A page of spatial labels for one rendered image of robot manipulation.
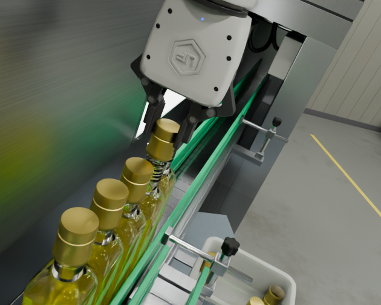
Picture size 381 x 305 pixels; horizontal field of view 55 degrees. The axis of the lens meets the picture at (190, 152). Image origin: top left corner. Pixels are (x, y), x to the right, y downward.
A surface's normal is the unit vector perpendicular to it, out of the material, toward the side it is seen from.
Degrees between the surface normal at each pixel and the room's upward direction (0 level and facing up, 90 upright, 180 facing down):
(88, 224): 0
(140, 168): 0
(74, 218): 0
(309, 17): 90
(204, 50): 89
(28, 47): 90
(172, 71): 90
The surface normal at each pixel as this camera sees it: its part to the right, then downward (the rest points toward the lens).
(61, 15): 0.89, 0.44
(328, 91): 0.19, 0.57
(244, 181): -0.33, 0.40
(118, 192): 0.33, -0.80
